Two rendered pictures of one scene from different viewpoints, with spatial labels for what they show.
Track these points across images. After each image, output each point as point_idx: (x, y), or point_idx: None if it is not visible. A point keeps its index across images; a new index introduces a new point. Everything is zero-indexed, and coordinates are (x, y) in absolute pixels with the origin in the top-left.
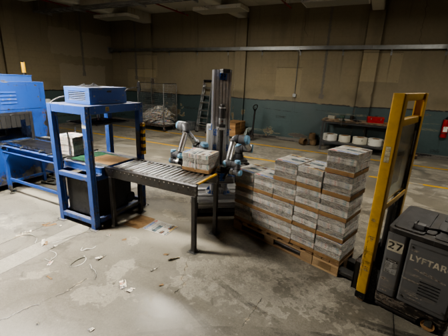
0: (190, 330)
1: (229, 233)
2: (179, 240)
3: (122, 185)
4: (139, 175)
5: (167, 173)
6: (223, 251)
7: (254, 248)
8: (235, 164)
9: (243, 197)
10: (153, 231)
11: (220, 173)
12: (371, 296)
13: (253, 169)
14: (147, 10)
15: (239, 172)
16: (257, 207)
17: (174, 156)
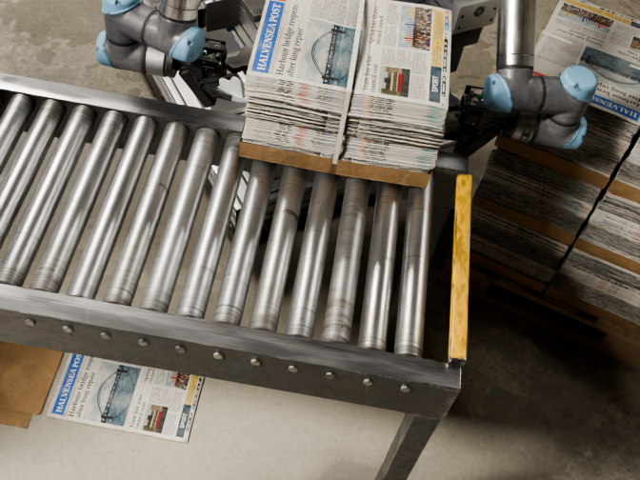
0: None
1: (445, 329)
2: (265, 456)
3: None
4: (8, 314)
5: (182, 235)
6: (484, 476)
7: (586, 409)
8: (567, 102)
9: (532, 202)
10: (112, 428)
11: (460, 139)
12: None
13: (602, 67)
14: None
15: (580, 136)
16: (610, 249)
17: (140, 42)
